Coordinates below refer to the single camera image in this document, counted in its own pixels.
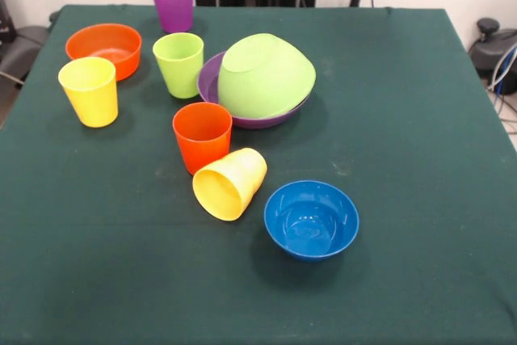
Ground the green bowl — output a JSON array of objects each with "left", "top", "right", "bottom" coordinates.
[{"left": 217, "top": 32, "right": 317, "bottom": 118}]

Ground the yellow ribbed cup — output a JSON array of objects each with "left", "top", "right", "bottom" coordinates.
[{"left": 191, "top": 147, "right": 268, "bottom": 222}]

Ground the orange cup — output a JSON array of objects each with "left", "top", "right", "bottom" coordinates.
[{"left": 172, "top": 101, "right": 233, "bottom": 176}]

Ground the purple bowl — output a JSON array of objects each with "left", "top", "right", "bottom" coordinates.
[{"left": 196, "top": 50, "right": 312, "bottom": 130}]

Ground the blue bowl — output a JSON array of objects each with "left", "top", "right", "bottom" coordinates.
[{"left": 263, "top": 179, "right": 360, "bottom": 263}]

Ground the green cup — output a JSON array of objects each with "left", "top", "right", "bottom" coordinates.
[{"left": 152, "top": 32, "right": 204, "bottom": 99}]

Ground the purple cup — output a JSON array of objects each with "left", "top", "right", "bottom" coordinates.
[{"left": 149, "top": 0, "right": 195, "bottom": 34}]

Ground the tall yellow cup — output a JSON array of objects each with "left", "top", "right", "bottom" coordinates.
[{"left": 57, "top": 57, "right": 120, "bottom": 128}]

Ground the dark green tablecloth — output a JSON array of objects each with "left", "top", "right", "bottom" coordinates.
[{"left": 0, "top": 4, "right": 517, "bottom": 345}]

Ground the orange bowl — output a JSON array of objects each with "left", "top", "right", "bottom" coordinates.
[{"left": 65, "top": 23, "right": 143, "bottom": 82}]

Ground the bundle of cables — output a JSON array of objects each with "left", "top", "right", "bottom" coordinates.
[{"left": 486, "top": 44, "right": 517, "bottom": 134}]

